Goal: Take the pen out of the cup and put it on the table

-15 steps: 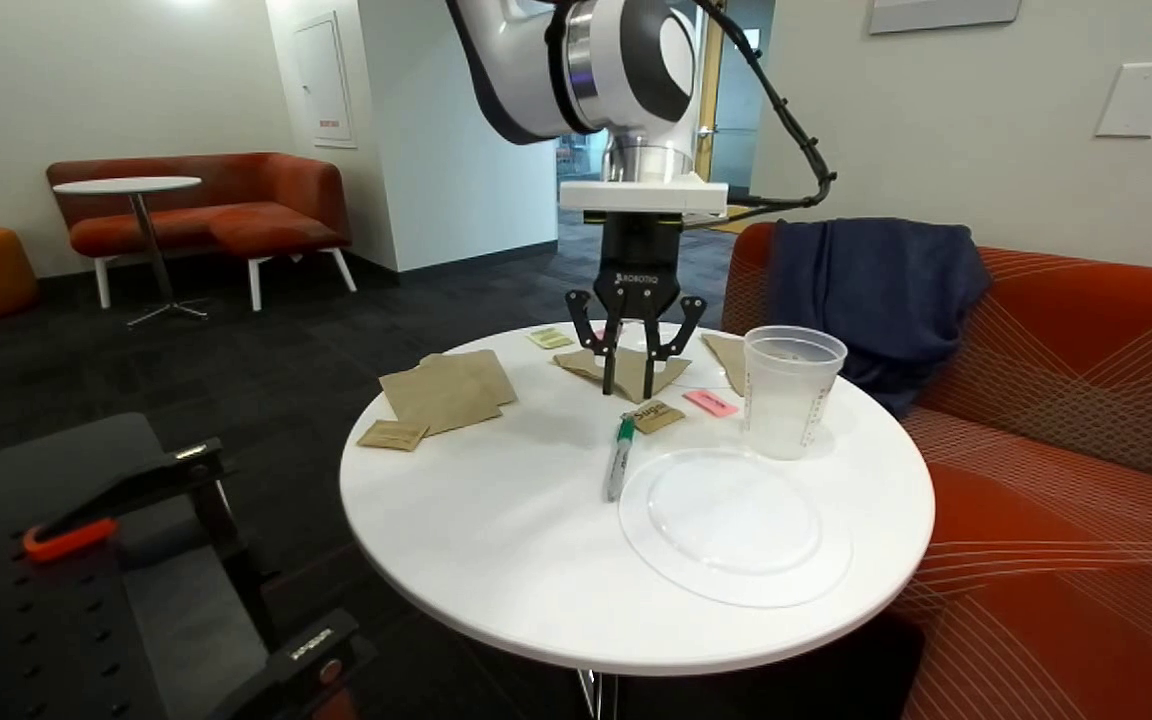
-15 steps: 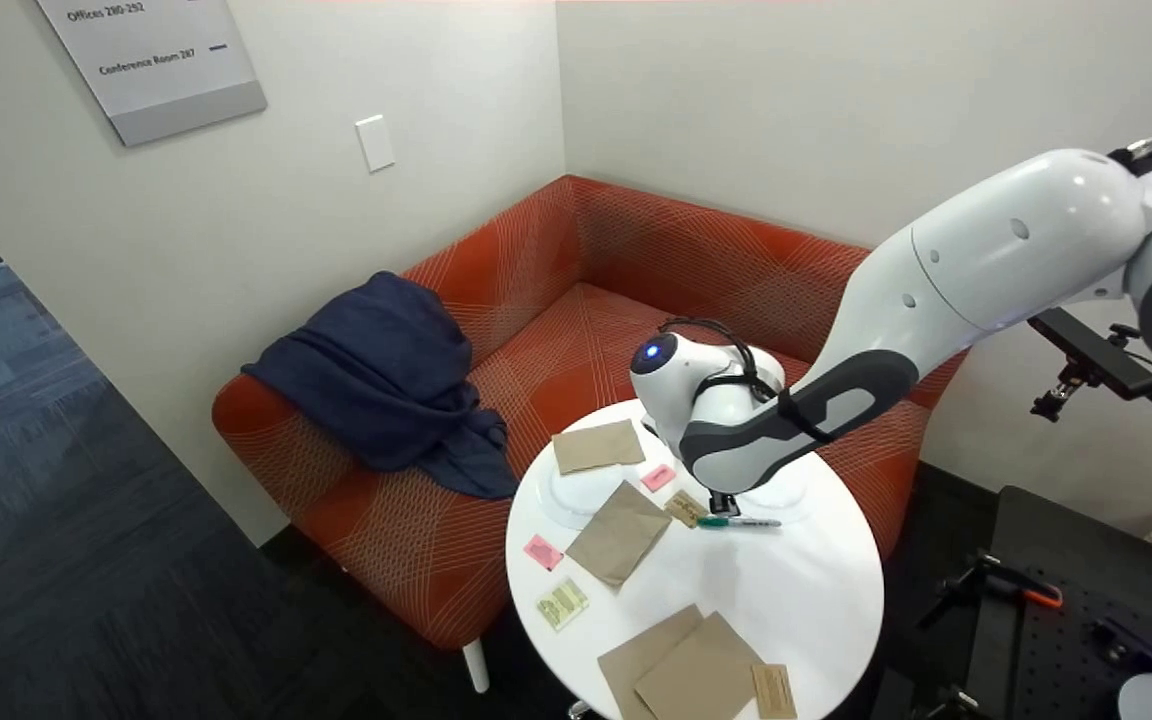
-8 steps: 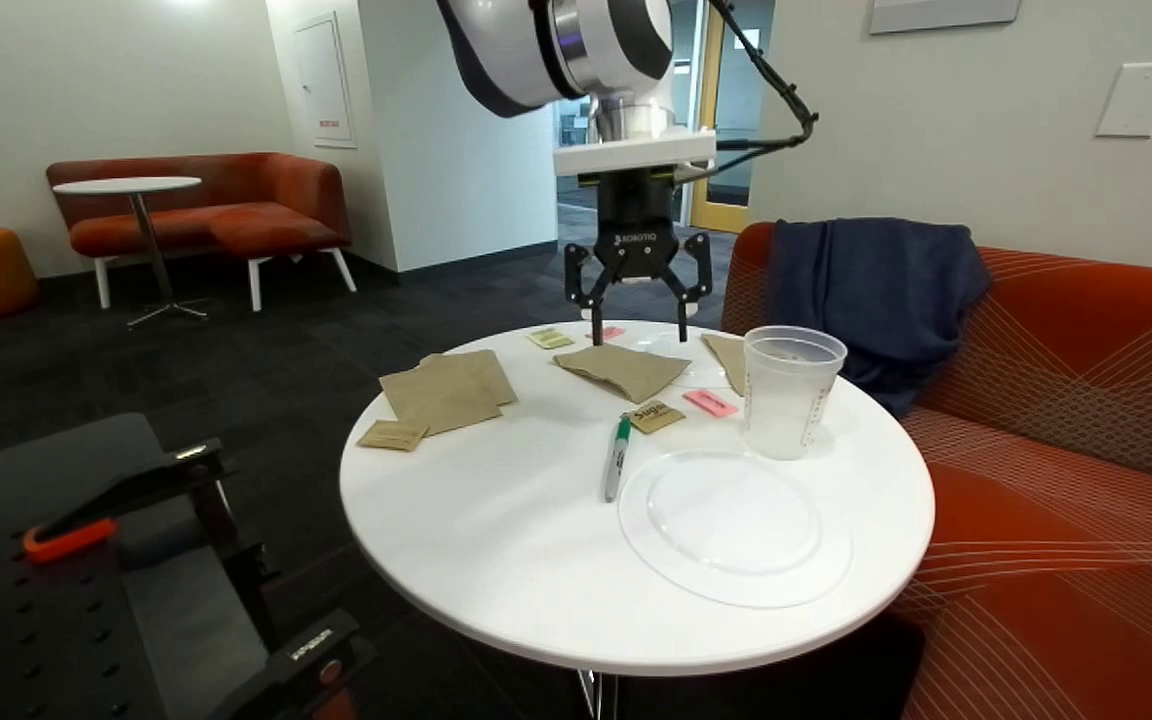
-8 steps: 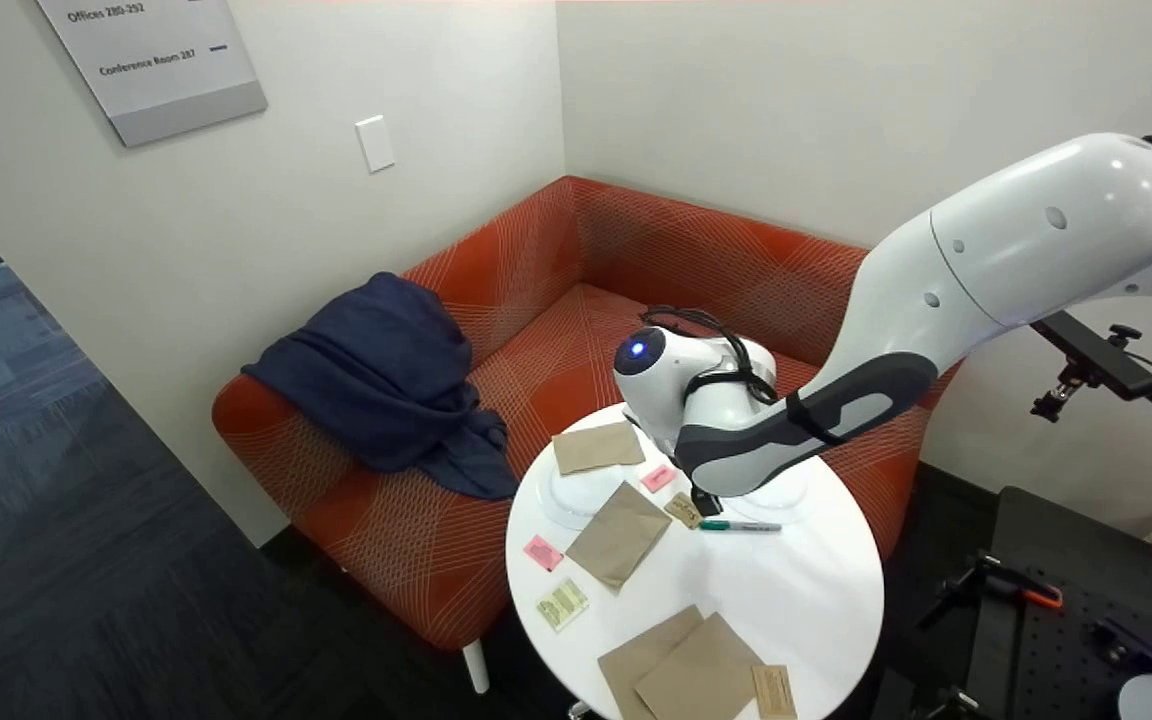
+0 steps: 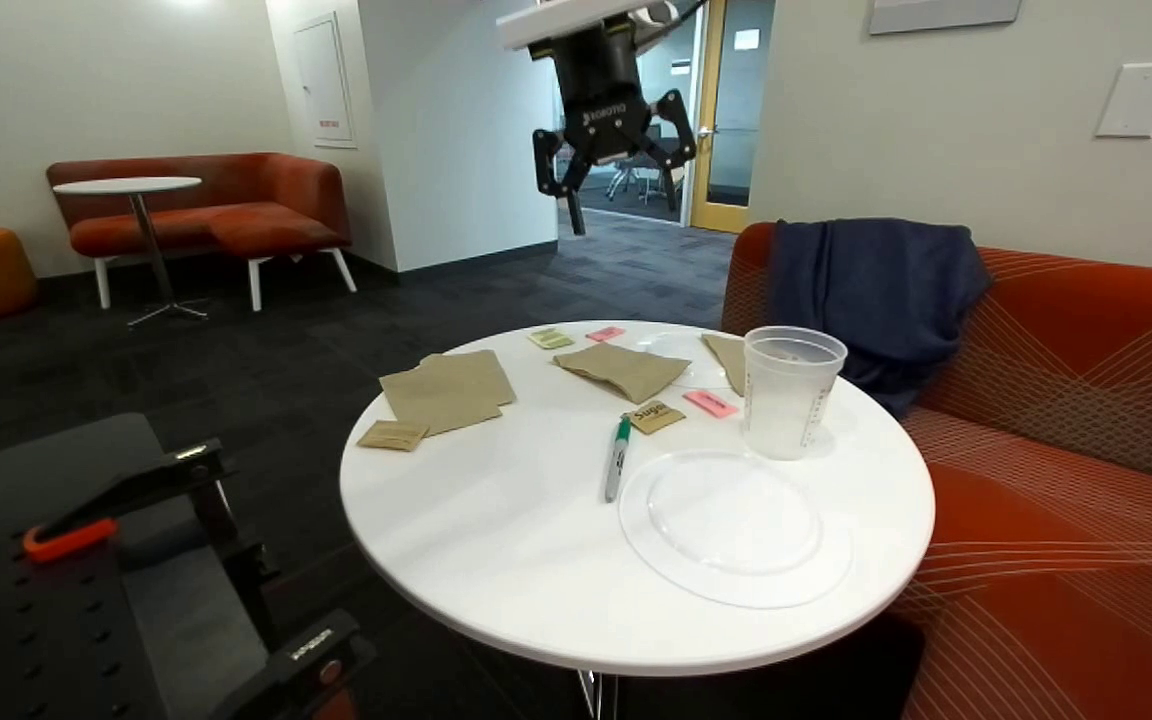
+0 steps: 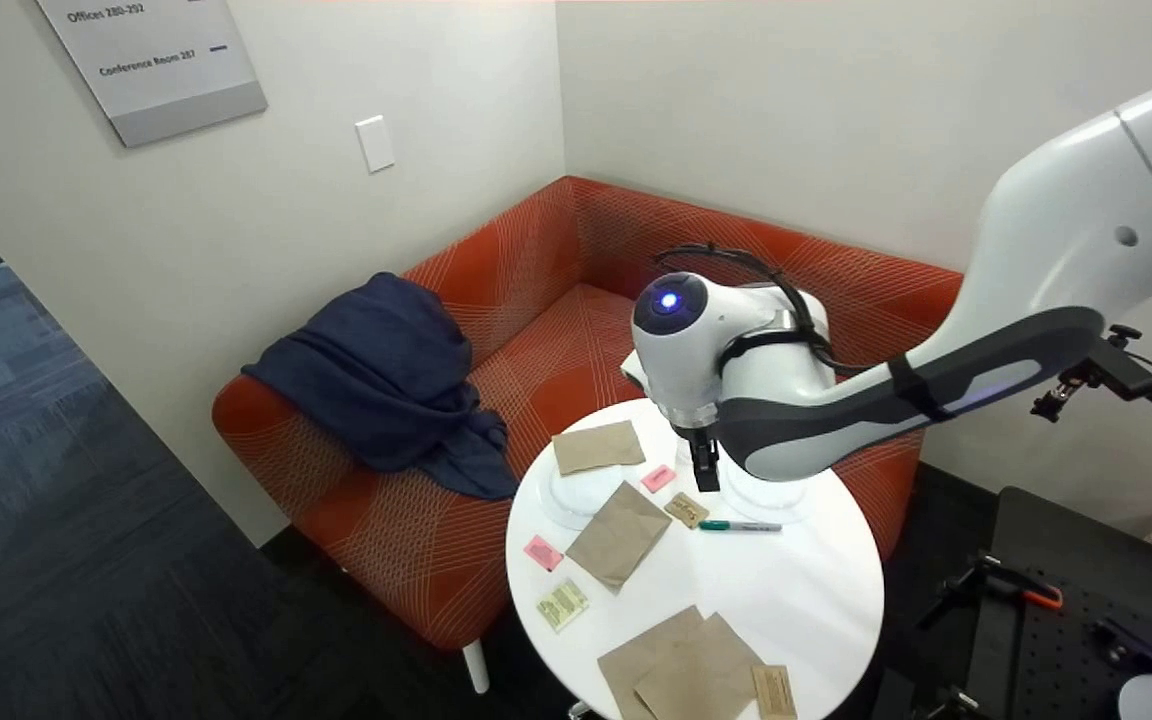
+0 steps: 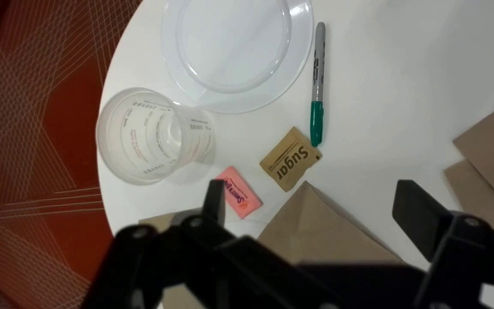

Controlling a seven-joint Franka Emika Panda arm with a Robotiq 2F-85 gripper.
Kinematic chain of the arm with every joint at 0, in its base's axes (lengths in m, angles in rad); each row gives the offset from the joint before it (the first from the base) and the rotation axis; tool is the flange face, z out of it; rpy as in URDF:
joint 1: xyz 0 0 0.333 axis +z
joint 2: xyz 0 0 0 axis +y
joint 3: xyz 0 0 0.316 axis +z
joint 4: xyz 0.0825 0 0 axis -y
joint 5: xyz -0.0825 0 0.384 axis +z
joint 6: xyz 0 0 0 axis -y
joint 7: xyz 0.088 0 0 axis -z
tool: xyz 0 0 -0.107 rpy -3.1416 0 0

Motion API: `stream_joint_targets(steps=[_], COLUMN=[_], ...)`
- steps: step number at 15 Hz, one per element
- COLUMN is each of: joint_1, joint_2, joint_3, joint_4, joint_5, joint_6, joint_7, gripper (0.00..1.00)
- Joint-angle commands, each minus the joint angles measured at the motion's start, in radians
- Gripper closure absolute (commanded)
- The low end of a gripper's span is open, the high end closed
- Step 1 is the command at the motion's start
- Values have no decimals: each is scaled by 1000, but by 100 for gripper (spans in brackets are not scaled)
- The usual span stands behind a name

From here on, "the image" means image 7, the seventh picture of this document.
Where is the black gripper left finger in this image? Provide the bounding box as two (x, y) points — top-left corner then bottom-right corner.
(83, 178), (340, 309)

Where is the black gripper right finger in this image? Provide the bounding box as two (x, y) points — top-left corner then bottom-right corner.
(391, 178), (494, 309)

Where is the clear plastic measuring cup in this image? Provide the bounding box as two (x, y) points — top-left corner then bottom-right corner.
(95, 85), (220, 187)

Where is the grey marker with green cap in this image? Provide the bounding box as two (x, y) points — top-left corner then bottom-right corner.
(309, 20), (328, 149)

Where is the large brown paper napkin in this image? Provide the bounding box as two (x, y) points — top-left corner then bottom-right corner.
(443, 159), (494, 237)

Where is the pink sweetener packet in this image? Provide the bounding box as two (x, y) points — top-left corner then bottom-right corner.
(216, 164), (264, 219)

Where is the small brown cardboard square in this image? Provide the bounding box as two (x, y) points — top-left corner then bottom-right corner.
(258, 180), (405, 267)

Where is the brown sugar packet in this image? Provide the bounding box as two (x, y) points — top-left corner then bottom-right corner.
(259, 125), (324, 194)

